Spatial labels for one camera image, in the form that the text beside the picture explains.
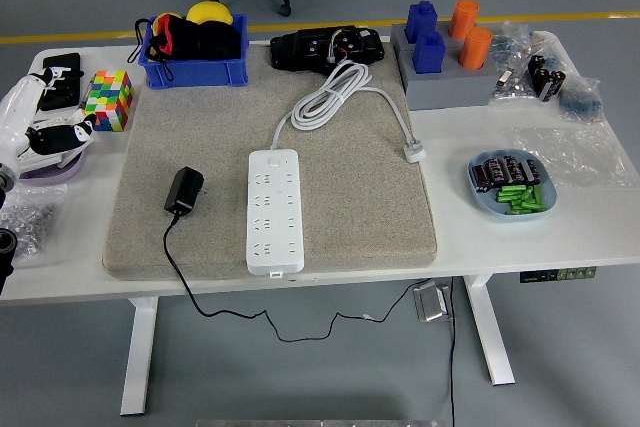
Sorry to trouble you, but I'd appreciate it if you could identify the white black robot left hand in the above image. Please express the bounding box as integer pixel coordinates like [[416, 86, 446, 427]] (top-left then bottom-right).
[[0, 65, 99, 173]]

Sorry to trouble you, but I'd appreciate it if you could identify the black power adapter plug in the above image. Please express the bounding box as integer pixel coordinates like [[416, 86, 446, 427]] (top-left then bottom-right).
[[163, 165, 206, 217]]

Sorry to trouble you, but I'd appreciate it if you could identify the white power strip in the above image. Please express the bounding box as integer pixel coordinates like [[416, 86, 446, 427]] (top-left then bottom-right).
[[245, 148, 305, 278]]

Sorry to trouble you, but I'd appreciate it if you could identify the black smartphone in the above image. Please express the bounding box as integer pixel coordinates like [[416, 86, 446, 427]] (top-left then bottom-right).
[[38, 52, 82, 113]]

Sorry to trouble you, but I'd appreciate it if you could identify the purple plate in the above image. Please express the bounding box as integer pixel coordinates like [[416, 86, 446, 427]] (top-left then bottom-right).
[[17, 149, 86, 182]]

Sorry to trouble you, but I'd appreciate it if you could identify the multicolour puzzle cube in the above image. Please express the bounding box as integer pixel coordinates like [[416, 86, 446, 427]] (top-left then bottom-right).
[[83, 69, 135, 133]]

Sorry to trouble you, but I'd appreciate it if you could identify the bag of metal nuts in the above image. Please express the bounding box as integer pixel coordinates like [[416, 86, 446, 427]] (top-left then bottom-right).
[[0, 184, 69, 261]]

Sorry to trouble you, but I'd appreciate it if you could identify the blue plastic bin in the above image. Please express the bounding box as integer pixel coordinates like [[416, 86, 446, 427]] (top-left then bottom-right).
[[138, 14, 250, 89]]

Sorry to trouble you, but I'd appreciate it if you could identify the white table leg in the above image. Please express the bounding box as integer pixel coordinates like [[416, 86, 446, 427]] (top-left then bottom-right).
[[119, 296, 160, 417], [462, 274, 516, 387]]

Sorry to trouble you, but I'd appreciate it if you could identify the grey-brown mat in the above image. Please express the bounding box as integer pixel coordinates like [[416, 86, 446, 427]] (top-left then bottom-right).
[[102, 41, 439, 282]]

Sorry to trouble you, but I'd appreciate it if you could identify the blue block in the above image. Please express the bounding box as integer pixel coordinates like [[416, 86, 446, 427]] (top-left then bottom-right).
[[404, 0, 439, 45], [412, 31, 446, 76]]

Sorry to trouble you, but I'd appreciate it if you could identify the grey block holder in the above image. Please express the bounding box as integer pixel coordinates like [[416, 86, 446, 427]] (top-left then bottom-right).
[[389, 21, 501, 112]]

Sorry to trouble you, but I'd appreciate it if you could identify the orange cylinder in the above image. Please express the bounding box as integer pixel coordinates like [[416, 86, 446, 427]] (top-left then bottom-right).
[[447, 0, 480, 41], [457, 26, 494, 71]]

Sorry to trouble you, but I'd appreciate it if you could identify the silver floor socket box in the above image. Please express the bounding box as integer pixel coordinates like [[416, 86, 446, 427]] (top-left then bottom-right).
[[411, 282, 454, 323]]

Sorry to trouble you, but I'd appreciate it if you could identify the light blue plate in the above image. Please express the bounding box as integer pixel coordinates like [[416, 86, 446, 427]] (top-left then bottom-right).
[[466, 148, 558, 222]]

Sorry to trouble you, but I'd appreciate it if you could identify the bag of metal parts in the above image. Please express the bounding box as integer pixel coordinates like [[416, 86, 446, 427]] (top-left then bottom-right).
[[487, 66, 534, 108]]

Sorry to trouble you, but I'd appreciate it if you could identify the bag of blue components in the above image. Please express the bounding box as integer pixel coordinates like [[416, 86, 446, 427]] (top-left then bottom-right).
[[492, 21, 539, 66], [555, 75, 604, 123]]

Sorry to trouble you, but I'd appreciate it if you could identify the bag of black capacitors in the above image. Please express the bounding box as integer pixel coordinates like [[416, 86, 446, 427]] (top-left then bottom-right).
[[524, 52, 569, 103]]

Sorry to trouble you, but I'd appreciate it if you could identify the empty clear plastic bag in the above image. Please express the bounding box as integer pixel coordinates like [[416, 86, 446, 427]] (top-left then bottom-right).
[[504, 121, 640, 189]]

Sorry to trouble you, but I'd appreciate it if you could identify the black table control panel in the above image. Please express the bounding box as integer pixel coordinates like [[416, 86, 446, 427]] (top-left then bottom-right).
[[518, 265, 598, 284]]

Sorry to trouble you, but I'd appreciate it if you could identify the white wall socket panel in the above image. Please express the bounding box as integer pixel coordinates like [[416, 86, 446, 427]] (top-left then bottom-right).
[[18, 117, 76, 172]]

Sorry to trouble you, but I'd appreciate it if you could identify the black drawstring pouch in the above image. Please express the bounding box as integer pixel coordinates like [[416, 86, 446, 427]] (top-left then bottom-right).
[[127, 16, 242, 82]]

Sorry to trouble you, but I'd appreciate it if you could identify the black electronic device with wires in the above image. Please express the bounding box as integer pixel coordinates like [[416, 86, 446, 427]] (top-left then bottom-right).
[[269, 25, 385, 71]]

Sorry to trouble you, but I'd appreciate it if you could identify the white power strip cord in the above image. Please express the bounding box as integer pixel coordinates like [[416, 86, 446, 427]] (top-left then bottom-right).
[[271, 60, 426, 164]]

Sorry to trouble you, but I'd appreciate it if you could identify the thin black adapter cord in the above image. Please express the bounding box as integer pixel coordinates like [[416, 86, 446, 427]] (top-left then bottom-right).
[[163, 211, 436, 343]]

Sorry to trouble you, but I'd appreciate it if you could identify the black floor cable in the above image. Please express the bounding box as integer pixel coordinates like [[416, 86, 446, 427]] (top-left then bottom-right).
[[446, 276, 457, 427]]

